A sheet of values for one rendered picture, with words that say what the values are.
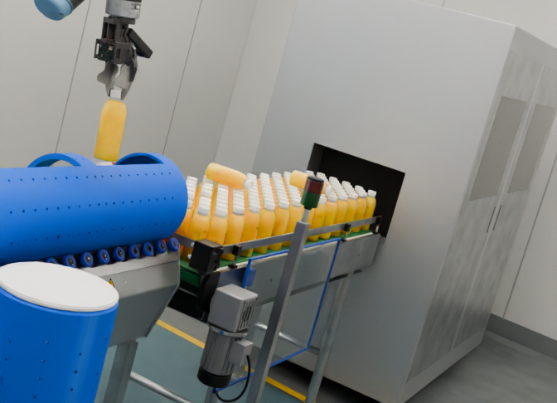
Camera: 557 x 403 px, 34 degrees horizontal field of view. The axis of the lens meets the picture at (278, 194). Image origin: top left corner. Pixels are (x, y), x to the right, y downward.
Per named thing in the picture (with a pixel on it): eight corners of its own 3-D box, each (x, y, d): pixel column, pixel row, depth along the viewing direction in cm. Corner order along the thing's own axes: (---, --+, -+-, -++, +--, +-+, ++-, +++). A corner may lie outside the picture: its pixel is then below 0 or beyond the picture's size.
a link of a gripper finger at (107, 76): (89, 92, 245) (97, 59, 242) (104, 92, 250) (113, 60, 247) (97, 96, 243) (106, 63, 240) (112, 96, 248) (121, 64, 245)
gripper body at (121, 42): (92, 60, 241) (98, 14, 238) (114, 60, 248) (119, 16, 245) (114, 65, 237) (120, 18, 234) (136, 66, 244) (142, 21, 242)
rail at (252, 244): (210, 255, 301) (212, 247, 300) (378, 220, 444) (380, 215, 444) (212, 256, 300) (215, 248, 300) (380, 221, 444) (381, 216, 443)
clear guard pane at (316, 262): (214, 390, 321) (249, 259, 312) (307, 347, 391) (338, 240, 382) (215, 390, 320) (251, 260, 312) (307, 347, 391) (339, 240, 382)
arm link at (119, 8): (122, -2, 245) (150, 3, 241) (120, 16, 246) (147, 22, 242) (99, -5, 238) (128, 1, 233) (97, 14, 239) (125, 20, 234)
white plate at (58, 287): (132, 284, 222) (131, 289, 222) (23, 253, 224) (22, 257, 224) (99, 318, 195) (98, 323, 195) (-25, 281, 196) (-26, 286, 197)
